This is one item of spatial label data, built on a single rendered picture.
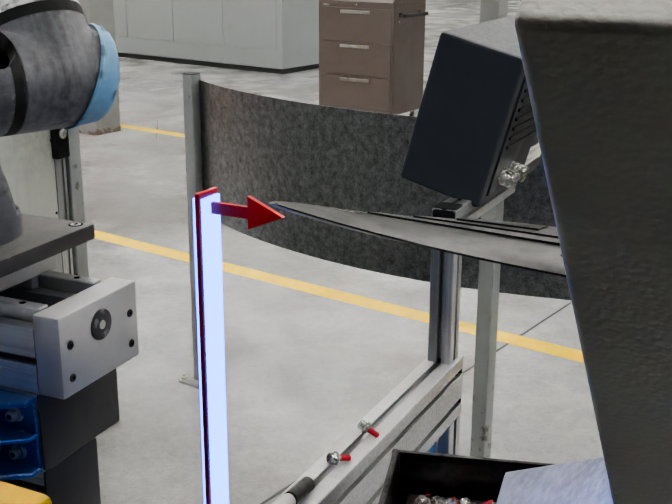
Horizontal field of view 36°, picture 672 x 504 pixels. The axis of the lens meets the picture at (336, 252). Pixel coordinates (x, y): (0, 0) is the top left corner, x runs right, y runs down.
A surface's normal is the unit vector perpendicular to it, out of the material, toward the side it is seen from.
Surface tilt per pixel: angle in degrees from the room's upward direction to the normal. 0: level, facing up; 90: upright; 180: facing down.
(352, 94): 90
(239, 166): 90
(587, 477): 56
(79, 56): 63
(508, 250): 5
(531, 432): 0
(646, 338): 130
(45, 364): 90
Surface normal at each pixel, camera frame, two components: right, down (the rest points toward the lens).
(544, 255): 0.08, -0.95
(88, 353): 0.91, 0.13
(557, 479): -0.81, -0.51
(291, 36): 0.80, 0.18
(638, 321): -0.34, 0.81
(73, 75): 0.70, 0.02
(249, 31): -0.59, 0.24
